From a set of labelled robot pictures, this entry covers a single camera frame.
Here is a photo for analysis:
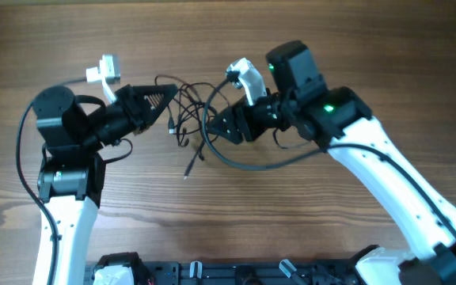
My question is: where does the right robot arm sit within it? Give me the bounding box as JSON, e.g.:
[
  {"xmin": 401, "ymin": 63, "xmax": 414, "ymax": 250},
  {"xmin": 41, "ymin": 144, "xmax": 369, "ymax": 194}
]
[{"xmin": 201, "ymin": 40, "xmax": 456, "ymax": 284}]

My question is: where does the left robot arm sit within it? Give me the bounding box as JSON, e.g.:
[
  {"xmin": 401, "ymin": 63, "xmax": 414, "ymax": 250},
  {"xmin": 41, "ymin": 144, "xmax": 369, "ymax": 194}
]
[{"xmin": 33, "ymin": 84, "xmax": 178, "ymax": 284}]

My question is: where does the black USB cable thin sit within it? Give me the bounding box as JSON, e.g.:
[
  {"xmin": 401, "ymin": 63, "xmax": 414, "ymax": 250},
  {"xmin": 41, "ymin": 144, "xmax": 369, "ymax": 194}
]
[{"xmin": 154, "ymin": 74, "xmax": 231, "ymax": 181}]

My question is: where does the black USB cable thick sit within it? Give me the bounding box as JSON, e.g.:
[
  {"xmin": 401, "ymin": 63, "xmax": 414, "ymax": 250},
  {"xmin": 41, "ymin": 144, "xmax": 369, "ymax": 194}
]
[{"xmin": 168, "ymin": 82, "xmax": 214, "ymax": 148}]

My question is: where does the left camera black cable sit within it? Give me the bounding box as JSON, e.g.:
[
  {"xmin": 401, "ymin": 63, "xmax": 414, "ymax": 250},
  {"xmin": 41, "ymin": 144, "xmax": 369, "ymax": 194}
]
[{"xmin": 15, "ymin": 78, "xmax": 89, "ymax": 285}]

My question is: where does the camera black cable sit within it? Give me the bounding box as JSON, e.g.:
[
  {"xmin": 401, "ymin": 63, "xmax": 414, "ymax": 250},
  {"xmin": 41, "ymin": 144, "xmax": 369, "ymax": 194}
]
[
  {"xmin": 201, "ymin": 70, "xmax": 456, "ymax": 266},
  {"xmin": 15, "ymin": 78, "xmax": 89, "ymax": 285}
]

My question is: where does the right camera black cable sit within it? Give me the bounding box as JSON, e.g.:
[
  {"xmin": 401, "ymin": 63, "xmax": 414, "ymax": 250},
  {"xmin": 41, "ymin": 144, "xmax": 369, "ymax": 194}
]
[{"xmin": 201, "ymin": 70, "xmax": 456, "ymax": 266}]

